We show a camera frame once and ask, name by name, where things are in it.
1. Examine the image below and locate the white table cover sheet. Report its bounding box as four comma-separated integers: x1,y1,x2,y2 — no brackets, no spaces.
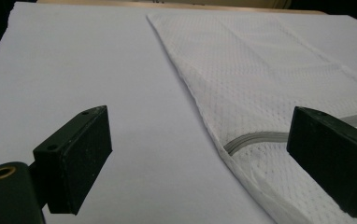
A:
0,1,357,224

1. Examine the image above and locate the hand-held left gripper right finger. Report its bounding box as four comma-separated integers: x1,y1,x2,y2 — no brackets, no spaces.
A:
286,105,357,219

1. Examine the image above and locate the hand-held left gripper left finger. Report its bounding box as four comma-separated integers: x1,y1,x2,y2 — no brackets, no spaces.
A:
32,105,113,216

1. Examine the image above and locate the white mesh garment with grey band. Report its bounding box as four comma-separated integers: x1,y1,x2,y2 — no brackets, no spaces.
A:
146,12,357,224

